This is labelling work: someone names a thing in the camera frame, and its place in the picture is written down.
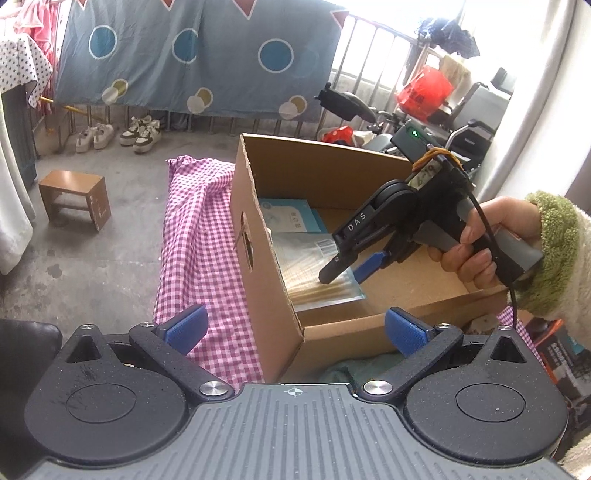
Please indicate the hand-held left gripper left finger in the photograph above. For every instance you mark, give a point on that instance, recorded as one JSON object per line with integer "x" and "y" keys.
{"x": 187, "y": 325}

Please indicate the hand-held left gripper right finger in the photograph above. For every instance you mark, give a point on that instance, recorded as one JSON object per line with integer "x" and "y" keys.
{"x": 406, "y": 330}

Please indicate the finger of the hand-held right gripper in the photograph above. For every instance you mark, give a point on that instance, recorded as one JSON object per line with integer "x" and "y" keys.
{"x": 369, "y": 265}
{"x": 334, "y": 270}

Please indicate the large cardboard box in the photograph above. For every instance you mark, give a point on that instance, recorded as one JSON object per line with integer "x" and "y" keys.
{"x": 323, "y": 350}

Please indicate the person's right hand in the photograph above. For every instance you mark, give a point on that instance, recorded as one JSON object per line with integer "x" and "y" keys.
{"x": 461, "y": 270}

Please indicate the clear cotton swab packet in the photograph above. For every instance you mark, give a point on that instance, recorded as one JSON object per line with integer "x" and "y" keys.
{"x": 307, "y": 281}

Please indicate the light blue flat packet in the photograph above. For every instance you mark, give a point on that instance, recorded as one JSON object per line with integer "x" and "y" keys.
{"x": 286, "y": 214}

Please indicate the small red plastic bag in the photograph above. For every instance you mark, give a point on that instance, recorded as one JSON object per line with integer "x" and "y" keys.
{"x": 337, "y": 135}

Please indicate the pink checkered cloth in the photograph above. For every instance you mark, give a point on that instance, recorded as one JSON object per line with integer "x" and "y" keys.
{"x": 203, "y": 230}

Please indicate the black wheelchair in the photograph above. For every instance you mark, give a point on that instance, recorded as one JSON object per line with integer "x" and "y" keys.
{"x": 351, "y": 104}

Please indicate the large red plastic bag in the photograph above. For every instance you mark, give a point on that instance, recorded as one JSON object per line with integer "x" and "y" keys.
{"x": 422, "y": 90}

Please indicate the beige hanging towel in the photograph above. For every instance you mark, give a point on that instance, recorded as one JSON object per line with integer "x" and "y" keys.
{"x": 455, "y": 74}

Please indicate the black cushioned seat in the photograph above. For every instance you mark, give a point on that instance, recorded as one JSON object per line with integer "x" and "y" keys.
{"x": 23, "y": 369}

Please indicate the metal railing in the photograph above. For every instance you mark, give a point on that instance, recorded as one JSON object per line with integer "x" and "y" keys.
{"x": 392, "y": 31}

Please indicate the white curtain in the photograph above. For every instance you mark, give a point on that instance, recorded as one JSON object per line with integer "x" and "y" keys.
{"x": 545, "y": 115}

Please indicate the small wooden stool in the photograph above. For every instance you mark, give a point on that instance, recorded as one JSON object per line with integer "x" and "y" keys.
{"x": 76, "y": 194}

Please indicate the dark blue hanging clothing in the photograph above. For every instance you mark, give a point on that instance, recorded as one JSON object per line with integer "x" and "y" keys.
{"x": 450, "y": 37}

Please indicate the white and green sneaker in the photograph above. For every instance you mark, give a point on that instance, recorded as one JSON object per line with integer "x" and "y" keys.
{"x": 129, "y": 131}
{"x": 147, "y": 136}

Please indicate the white platform sneaker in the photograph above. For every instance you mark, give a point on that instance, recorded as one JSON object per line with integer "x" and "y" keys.
{"x": 85, "y": 138}
{"x": 104, "y": 134}

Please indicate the pale hanging curtain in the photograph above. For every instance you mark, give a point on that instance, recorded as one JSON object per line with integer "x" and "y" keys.
{"x": 9, "y": 207}

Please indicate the blue sheet with circles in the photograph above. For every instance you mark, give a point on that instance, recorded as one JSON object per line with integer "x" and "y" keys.
{"x": 152, "y": 78}

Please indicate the yellow pole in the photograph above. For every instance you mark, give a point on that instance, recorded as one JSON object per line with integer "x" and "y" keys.
{"x": 64, "y": 108}

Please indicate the white polka dot cloth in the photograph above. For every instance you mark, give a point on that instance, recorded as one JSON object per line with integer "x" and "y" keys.
{"x": 23, "y": 64}

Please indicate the pink hanging clothes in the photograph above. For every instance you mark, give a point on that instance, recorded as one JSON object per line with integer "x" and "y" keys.
{"x": 41, "y": 18}

